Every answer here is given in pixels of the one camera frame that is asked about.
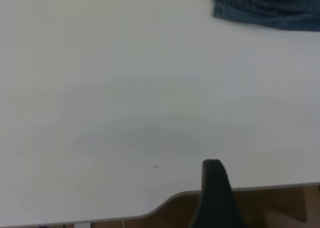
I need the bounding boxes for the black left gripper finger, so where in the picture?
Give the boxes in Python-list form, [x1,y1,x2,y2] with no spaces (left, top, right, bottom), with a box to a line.
[189,159,248,228]

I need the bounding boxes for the blue denim printed jeans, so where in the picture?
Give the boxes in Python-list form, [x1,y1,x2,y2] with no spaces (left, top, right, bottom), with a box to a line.
[211,0,320,31]

